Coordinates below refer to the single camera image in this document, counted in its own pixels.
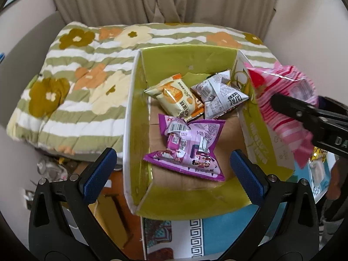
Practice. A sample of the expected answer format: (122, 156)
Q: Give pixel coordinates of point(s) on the cream orange snack packet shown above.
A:
(174, 95)

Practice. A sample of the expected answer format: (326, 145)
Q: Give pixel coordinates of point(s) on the beige padded headboard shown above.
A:
(24, 40)

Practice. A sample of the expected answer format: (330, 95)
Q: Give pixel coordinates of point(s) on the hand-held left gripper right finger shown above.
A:
(246, 176)

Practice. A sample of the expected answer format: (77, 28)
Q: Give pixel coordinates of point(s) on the brown orange snack packet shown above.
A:
(197, 109)

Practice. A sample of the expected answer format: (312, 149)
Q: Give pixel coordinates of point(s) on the wall socket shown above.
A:
(28, 199)

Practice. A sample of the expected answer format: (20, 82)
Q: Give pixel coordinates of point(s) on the pink striped snack packet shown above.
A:
(277, 87)

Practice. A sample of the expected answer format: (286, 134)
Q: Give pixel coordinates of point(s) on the light blue snack packet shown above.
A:
(318, 179)

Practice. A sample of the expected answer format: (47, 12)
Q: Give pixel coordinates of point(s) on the floral striped blanket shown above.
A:
(81, 59)

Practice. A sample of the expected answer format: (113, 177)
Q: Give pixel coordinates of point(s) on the purple snack packet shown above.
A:
(190, 152)

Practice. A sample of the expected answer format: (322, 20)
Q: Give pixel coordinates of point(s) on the green cardboard box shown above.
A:
(176, 204)

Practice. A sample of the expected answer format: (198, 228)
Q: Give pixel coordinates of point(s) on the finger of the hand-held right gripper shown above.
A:
(288, 104)
(333, 103)

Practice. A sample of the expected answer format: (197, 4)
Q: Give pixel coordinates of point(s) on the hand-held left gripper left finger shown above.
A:
(100, 174)

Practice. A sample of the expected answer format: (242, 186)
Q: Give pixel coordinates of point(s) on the yellow gold snack packet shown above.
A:
(320, 154)

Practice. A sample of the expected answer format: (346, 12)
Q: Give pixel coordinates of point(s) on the brown cardboard box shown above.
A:
(114, 217)

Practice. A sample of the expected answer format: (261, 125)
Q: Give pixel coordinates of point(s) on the blue patterned tablecloth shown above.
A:
(217, 231)

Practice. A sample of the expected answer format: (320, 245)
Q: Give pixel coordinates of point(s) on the grey white triangular snack packet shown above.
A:
(225, 98)

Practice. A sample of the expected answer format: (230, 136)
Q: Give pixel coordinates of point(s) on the beige curtain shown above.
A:
(163, 0)

